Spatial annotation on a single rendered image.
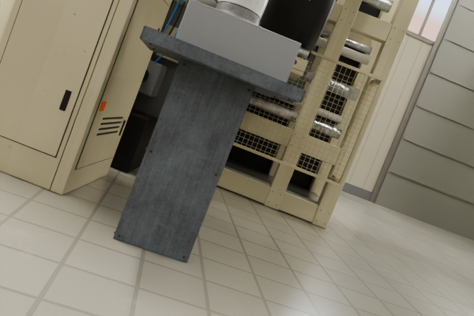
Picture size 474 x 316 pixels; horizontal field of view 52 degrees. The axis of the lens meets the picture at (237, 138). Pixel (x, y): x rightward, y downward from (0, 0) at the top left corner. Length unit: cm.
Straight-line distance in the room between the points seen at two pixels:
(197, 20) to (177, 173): 48
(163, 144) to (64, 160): 46
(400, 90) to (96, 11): 511
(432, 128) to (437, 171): 57
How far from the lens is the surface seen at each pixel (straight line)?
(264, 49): 152
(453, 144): 684
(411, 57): 656
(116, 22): 181
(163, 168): 154
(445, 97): 673
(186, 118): 152
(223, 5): 162
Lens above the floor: 54
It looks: 4 degrees down
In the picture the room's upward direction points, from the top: 21 degrees clockwise
